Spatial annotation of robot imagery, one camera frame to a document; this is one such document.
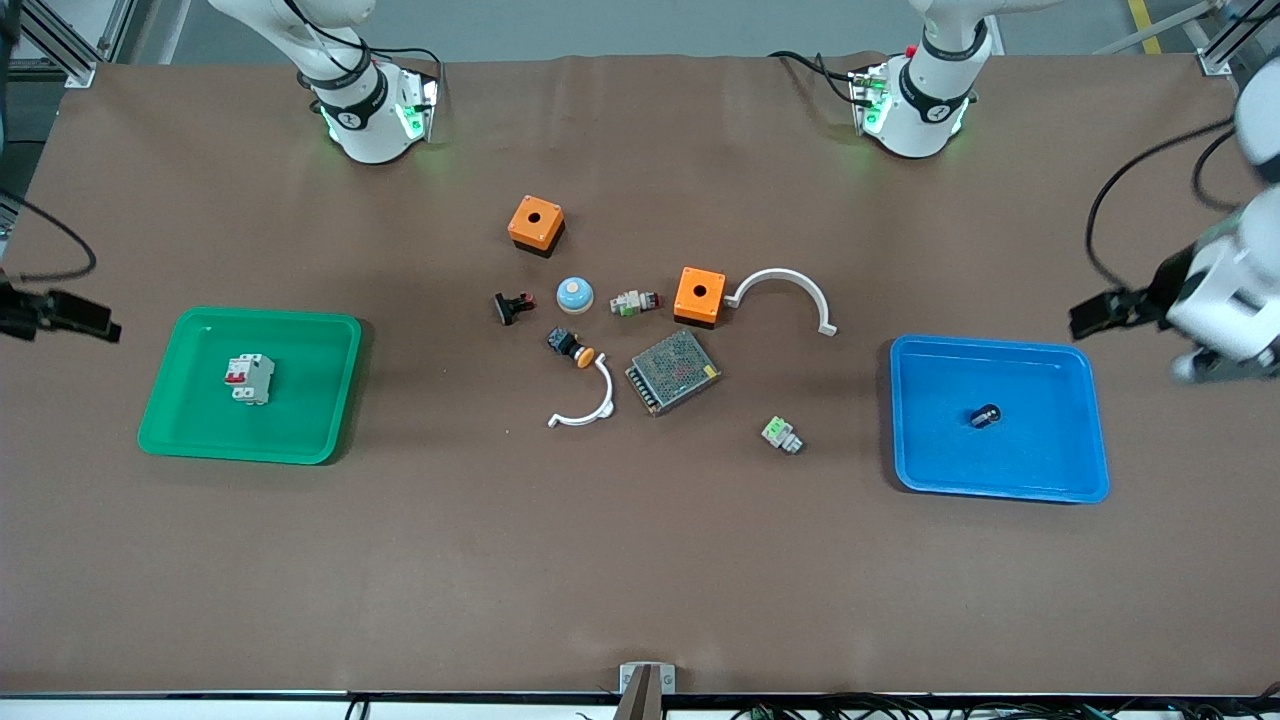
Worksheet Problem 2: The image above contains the white red circuit breaker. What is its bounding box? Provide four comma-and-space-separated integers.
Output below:
222, 353, 277, 407

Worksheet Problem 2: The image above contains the green plastic tray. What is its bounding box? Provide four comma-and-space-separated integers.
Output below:
137, 306, 363, 467

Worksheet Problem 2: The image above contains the blue plastic tray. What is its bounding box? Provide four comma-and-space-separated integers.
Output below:
889, 334, 1112, 505

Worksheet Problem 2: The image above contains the green white push button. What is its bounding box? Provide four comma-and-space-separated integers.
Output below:
760, 415, 806, 457

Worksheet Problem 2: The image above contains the orange button box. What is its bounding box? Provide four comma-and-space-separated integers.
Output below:
672, 265, 729, 329
506, 193, 567, 260

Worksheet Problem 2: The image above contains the metal mesh power supply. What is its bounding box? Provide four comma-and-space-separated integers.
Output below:
624, 328, 724, 418

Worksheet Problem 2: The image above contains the orange capped push button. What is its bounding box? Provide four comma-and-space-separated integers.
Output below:
545, 326, 598, 370

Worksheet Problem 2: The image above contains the brown table mat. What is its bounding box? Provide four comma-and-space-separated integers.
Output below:
0, 50, 1280, 698

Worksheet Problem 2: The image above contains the aluminium frame profile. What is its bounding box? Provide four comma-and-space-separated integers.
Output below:
15, 0, 136, 89
1110, 0, 1266, 77

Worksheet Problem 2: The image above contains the large white curved bracket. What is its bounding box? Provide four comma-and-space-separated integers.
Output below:
722, 267, 840, 338

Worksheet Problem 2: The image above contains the black left arm base cable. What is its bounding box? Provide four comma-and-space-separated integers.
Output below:
767, 49, 864, 107

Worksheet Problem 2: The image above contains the black arm base cable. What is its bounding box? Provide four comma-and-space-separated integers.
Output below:
767, 49, 864, 107
375, 44, 447, 87

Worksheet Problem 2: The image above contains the black right arm base cable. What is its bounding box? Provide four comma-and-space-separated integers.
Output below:
375, 44, 447, 87

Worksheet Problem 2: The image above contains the small white curved bracket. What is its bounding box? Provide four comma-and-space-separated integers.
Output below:
546, 356, 617, 430

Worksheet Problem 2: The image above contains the grey metal table bracket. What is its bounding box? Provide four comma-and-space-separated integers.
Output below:
618, 662, 677, 720

